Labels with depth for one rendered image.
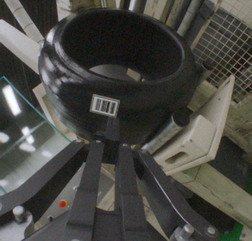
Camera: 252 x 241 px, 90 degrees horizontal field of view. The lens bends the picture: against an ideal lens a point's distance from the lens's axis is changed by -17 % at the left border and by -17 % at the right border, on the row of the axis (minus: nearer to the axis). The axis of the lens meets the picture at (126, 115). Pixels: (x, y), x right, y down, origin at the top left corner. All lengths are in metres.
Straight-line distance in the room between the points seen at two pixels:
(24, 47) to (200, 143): 1.14
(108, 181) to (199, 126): 0.77
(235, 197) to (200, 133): 0.63
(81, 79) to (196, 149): 0.31
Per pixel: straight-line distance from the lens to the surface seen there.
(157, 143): 0.47
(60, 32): 0.52
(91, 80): 0.35
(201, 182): 0.81
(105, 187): 1.03
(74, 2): 0.96
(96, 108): 0.34
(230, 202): 0.92
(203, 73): 0.59
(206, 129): 0.39
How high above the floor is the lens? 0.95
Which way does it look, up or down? 9 degrees up
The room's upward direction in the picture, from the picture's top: 54 degrees counter-clockwise
